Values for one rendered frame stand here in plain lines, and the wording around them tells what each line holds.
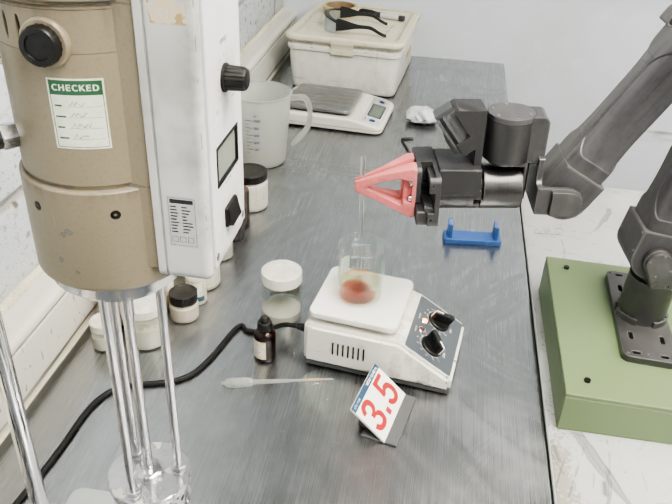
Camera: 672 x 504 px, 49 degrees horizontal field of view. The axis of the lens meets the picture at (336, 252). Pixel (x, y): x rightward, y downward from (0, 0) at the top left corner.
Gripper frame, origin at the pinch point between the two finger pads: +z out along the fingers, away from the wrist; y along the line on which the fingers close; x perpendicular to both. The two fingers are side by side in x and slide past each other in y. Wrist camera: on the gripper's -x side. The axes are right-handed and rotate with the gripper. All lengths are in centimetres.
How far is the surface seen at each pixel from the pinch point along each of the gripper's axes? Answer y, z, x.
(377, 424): 17.7, -1.9, 23.4
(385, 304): 3.0, -3.5, 16.2
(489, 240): -27.8, -24.2, 24.5
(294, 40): -105, 13, 11
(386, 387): 11.9, -3.3, 22.8
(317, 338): 5.9, 5.5, 19.6
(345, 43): -101, 0, 11
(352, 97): -87, -2, 20
